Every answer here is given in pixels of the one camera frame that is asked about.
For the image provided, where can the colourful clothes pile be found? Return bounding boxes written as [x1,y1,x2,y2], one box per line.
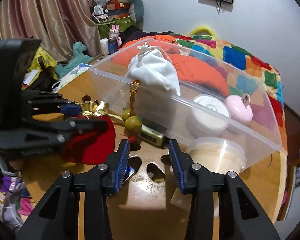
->
[0,175,38,230]

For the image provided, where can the yellow cloth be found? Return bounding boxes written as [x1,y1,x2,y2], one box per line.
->
[27,47,58,80]

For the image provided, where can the printed paper sheets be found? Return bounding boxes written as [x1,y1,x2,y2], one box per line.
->
[57,62,95,85]

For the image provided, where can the clear plastic storage box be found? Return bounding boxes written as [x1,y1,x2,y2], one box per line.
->
[88,37,283,174]

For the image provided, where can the pink round case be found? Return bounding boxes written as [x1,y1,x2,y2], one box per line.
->
[224,93,253,126]

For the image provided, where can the dark cloth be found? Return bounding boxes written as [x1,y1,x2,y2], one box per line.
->
[120,26,174,45]

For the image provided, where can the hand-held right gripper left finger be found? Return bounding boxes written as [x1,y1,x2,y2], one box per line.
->
[15,139,130,240]

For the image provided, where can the white drawstring pouch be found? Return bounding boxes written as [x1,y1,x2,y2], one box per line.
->
[126,43,182,97]

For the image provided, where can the small blue packet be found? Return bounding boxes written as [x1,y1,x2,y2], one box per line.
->
[124,166,137,182]

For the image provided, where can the colourful patchwork blanket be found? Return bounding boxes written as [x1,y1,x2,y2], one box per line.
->
[167,25,288,160]

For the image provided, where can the grey plush cushion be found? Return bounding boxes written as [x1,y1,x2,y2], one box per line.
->
[129,0,144,27]

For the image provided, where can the white cream jar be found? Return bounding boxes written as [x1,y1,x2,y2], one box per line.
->
[186,94,231,137]

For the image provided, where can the person's left hand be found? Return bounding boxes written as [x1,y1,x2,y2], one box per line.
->
[9,159,25,171]

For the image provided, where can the red pouch with gold trim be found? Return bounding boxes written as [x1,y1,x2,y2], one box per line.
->
[61,101,123,164]

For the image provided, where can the wooden desktop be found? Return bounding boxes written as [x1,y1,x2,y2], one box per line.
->
[20,52,287,240]

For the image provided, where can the cream plastic tub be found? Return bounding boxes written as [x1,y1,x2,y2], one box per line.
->
[185,137,247,174]

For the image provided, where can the pink striped curtain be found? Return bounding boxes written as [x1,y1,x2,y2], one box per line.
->
[0,0,103,63]

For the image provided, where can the pink rabbit toy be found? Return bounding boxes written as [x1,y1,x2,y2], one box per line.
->
[109,24,123,43]

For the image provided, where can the gourd ornament with gold cord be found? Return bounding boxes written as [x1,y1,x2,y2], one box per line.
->
[121,80,143,142]

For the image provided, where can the yellow foam arch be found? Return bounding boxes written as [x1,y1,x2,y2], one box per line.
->
[189,24,217,37]

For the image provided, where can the teal plush animal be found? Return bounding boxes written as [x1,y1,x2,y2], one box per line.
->
[55,41,93,78]

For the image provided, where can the white cup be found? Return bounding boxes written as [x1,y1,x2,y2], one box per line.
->
[100,39,110,55]

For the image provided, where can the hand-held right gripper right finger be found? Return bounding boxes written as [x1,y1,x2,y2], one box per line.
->
[168,139,282,240]

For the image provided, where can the orange pillow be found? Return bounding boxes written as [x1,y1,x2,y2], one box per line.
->
[112,34,230,98]

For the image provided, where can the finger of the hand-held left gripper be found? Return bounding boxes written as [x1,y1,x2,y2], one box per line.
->
[21,90,82,118]
[0,118,110,150]

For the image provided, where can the green patterned gift bag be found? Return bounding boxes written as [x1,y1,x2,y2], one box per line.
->
[97,16,134,39]

